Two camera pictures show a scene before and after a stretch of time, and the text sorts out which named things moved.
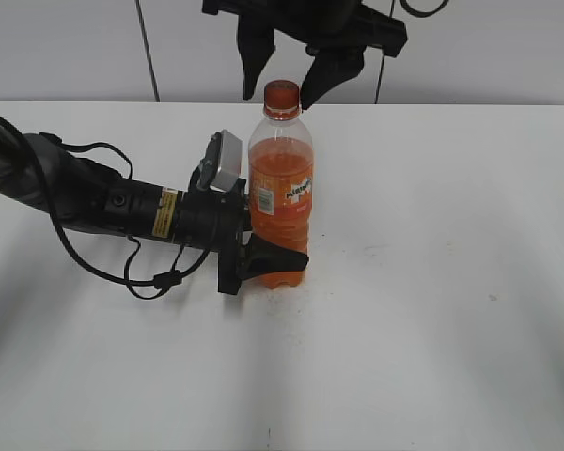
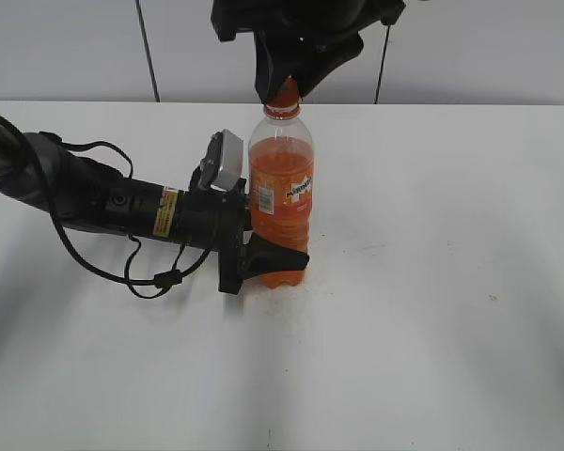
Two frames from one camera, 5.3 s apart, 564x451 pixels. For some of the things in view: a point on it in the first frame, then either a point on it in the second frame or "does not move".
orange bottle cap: (281, 100) does not move
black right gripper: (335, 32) to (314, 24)
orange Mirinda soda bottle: (280, 176) does not move
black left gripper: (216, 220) does not move
